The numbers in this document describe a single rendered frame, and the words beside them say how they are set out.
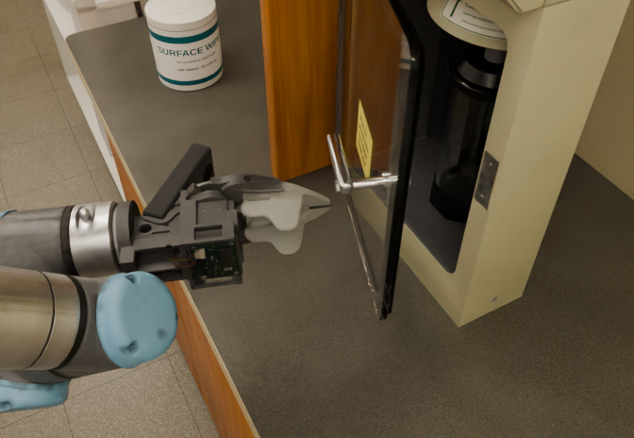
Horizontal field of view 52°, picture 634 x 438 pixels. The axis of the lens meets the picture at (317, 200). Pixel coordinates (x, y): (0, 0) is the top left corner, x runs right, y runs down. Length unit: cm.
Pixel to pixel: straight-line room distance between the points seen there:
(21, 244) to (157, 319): 18
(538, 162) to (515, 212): 7
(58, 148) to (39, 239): 213
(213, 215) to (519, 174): 33
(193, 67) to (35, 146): 164
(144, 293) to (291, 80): 51
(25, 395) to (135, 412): 131
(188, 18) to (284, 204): 64
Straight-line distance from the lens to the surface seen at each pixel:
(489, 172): 72
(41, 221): 68
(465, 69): 80
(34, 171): 272
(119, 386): 200
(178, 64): 127
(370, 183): 70
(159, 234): 66
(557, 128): 72
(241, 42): 144
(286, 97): 98
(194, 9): 126
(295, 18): 92
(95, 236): 66
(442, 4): 75
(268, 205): 66
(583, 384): 91
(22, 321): 51
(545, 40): 62
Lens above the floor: 168
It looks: 45 degrees down
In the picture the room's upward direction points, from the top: straight up
